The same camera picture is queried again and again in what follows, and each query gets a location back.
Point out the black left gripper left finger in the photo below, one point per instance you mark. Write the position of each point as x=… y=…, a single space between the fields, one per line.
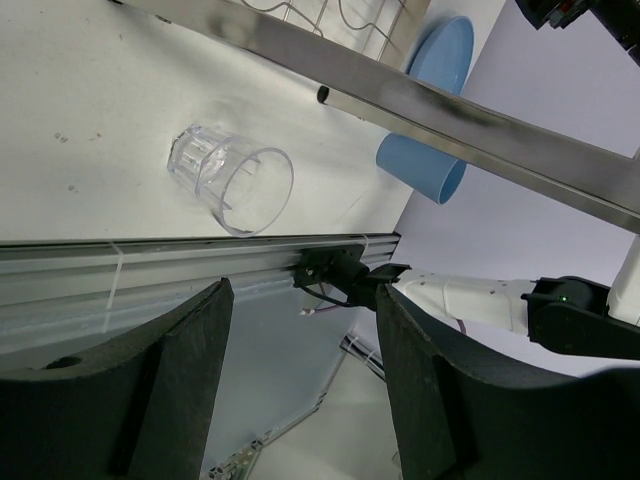
x=138 y=406

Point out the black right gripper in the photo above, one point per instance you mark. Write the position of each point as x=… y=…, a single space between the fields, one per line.
x=620 y=18

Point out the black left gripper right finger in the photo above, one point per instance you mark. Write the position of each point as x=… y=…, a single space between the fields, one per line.
x=462 y=410

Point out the light blue plate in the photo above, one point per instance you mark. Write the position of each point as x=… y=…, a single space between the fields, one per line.
x=444 y=57

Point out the blue plastic cup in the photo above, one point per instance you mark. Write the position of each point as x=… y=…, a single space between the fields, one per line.
x=434 y=174

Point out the clear drinking glass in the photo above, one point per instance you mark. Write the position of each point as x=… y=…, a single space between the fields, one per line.
x=244 y=184

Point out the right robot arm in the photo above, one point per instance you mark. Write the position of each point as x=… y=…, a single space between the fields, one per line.
x=566 y=315

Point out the aluminium mounting rail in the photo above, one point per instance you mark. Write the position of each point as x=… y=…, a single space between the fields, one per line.
x=52 y=293

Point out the steel wire dish rack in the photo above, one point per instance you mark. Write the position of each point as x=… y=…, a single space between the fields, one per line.
x=590 y=179

